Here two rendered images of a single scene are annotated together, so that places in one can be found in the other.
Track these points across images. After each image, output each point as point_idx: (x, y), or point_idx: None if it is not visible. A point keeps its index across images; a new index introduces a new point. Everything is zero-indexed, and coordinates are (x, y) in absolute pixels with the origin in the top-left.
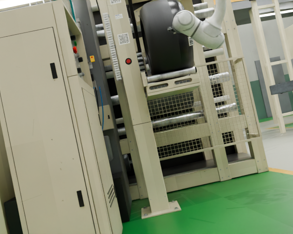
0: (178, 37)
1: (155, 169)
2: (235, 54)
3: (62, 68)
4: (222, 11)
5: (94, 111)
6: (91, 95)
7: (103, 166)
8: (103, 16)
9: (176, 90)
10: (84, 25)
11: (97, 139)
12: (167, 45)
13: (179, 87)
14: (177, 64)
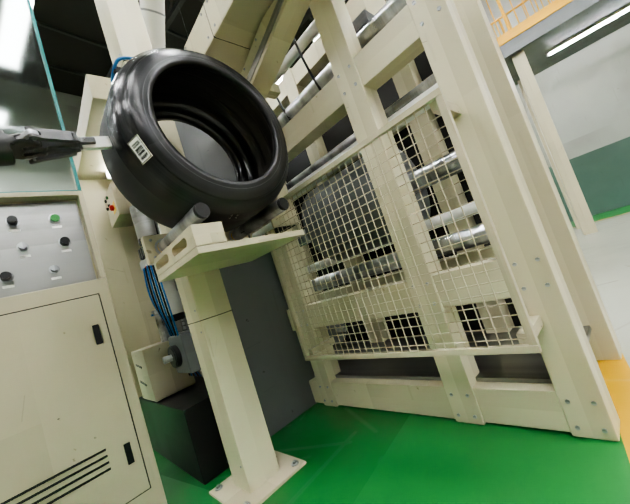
0: (118, 154)
1: (221, 411)
2: (452, 87)
3: None
4: None
5: (40, 336)
6: (34, 311)
7: (10, 449)
8: None
9: (180, 268)
10: None
11: (4, 399)
12: (119, 178)
13: (178, 261)
14: (167, 209)
